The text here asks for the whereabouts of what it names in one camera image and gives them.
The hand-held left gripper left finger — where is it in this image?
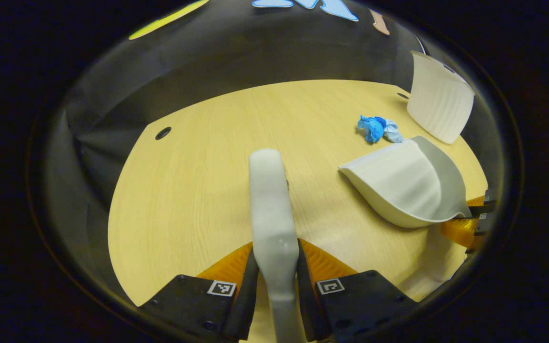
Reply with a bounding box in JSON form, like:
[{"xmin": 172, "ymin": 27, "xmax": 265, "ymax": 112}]
[{"xmin": 138, "ymin": 242, "xmax": 260, "ymax": 342}]

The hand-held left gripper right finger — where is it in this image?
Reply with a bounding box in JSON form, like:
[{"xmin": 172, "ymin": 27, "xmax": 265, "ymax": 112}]
[{"xmin": 295, "ymin": 238, "xmax": 419, "ymax": 342}]

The white dustpan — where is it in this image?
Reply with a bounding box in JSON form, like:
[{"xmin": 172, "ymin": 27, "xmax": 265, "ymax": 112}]
[{"xmin": 337, "ymin": 135, "xmax": 472, "ymax": 229}]

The small white broom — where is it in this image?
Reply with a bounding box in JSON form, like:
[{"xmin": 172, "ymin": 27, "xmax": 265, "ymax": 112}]
[{"xmin": 248, "ymin": 148, "xmax": 306, "ymax": 343}]

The white ribbed garbage bin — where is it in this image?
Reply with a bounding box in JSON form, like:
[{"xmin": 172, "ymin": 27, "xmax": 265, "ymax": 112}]
[{"xmin": 406, "ymin": 50, "xmax": 476, "ymax": 145}]

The light blue paper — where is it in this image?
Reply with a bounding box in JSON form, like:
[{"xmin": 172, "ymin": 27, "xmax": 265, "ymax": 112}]
[{"xmin": 383, "ymin": 121, "xmax": 405, "ymax": 144}]

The dark blue paper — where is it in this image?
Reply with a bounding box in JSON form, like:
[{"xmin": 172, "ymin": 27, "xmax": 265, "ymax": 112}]
[{"xmin": 356, "ymin": 115, "xmax": 388, "ymax": 144}]

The wooden desktop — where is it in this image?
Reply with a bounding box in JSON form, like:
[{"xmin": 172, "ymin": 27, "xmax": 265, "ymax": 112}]
[{"xmin": 107, "ymin": 79, "xmax": 490, "ymax": 343}]

